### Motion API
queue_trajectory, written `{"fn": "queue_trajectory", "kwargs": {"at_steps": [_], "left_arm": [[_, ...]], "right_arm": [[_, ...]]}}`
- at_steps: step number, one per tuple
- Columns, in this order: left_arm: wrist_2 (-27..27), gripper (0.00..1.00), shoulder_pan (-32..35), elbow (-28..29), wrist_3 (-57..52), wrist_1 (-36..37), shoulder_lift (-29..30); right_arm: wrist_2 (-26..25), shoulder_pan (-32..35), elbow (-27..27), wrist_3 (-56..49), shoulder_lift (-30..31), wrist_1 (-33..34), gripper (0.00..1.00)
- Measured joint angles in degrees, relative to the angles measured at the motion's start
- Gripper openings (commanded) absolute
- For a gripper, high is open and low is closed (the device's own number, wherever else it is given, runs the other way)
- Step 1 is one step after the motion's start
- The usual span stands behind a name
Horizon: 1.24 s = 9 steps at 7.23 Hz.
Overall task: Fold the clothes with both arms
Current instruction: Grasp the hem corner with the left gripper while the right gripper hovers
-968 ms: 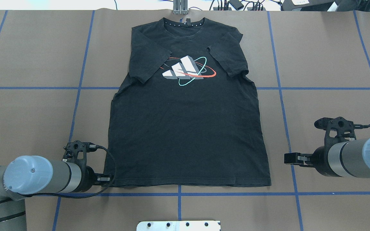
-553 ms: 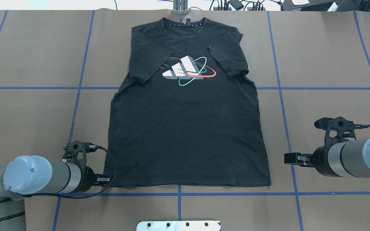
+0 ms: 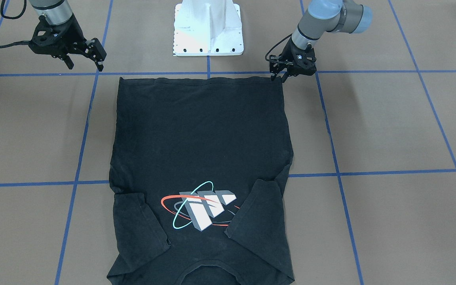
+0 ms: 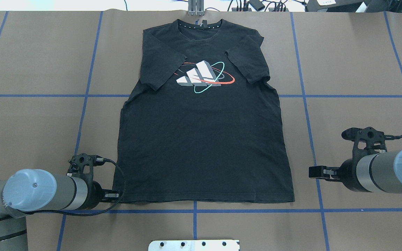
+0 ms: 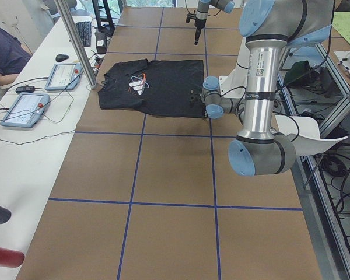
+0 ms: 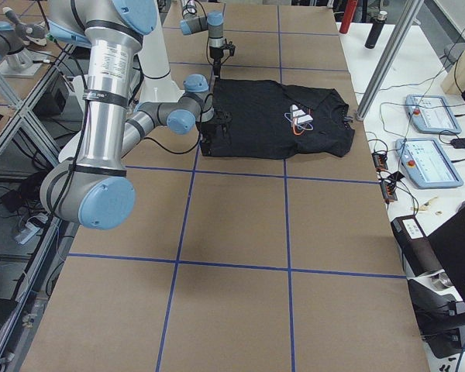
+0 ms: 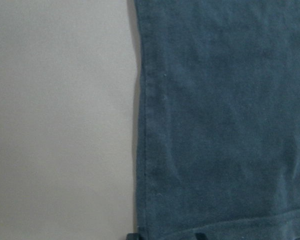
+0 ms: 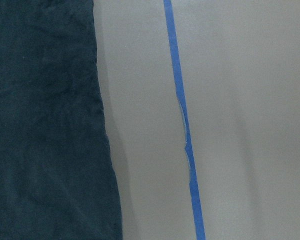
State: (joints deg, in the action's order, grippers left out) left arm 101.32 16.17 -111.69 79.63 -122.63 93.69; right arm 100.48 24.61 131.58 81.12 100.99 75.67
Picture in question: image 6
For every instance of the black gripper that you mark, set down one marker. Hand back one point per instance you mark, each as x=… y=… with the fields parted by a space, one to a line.
x=208 y=128
x=215 y=53

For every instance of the black graphic t-shirt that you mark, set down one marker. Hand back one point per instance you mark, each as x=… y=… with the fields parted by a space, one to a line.
x=277 y=121

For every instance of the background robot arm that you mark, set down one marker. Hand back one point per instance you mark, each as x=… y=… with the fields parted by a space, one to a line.
x=10 y=43

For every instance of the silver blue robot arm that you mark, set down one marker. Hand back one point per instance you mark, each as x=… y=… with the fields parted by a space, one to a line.
x=196 y=20
x=129 y=93

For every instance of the brown paper table cover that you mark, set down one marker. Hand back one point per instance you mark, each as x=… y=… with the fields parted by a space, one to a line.
x=236 y=265

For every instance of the white plastic chair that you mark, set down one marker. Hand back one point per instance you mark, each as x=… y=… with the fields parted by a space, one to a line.
x=74 y=110

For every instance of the red bottle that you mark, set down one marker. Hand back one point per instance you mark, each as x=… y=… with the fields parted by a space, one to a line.
x=350 y=9

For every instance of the black water bottle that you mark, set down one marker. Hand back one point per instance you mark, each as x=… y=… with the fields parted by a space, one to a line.
x=377 y=25

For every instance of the black orange terminal block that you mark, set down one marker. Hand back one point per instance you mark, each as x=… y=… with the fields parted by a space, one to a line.
x=386 y=181

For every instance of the lower teach pendant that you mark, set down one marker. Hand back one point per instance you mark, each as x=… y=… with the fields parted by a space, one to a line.
x=425 y=163

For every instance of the teach pendant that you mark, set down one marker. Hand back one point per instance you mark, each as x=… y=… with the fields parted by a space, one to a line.
x=425 y=163
x=431 y=114

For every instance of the white power strip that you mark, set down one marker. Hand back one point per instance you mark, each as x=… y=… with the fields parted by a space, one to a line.
x=32 y=226

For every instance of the upper teach pendant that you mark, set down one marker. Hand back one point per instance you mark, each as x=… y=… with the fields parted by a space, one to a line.
x=431 y=114

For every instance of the black monitor stand device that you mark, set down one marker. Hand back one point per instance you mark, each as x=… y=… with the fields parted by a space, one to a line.
x=437 y=288

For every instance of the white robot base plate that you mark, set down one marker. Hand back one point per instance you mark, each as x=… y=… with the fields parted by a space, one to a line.
x=158 y=85

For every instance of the aluminium frame post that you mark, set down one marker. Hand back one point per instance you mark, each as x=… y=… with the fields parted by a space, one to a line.
x=390 y=52

